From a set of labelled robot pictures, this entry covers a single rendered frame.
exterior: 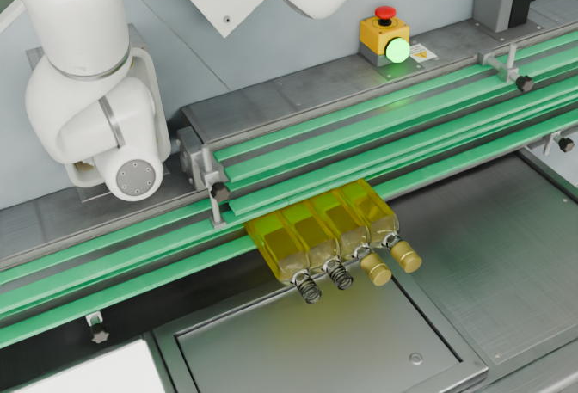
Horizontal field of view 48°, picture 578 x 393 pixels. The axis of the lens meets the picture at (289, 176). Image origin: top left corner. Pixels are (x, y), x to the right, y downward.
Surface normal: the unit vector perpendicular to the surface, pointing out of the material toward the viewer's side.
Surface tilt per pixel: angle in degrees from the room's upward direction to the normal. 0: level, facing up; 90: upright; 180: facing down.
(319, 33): 0
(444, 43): 90
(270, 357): 90
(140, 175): 15
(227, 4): 5
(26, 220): 90
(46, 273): 90
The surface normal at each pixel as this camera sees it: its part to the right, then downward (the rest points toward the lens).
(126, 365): -0.05, -0.76
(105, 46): 0.60, 0.77
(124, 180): 0.39, 0.36
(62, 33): -0.07, 0.93
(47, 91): -0.46, 0.23
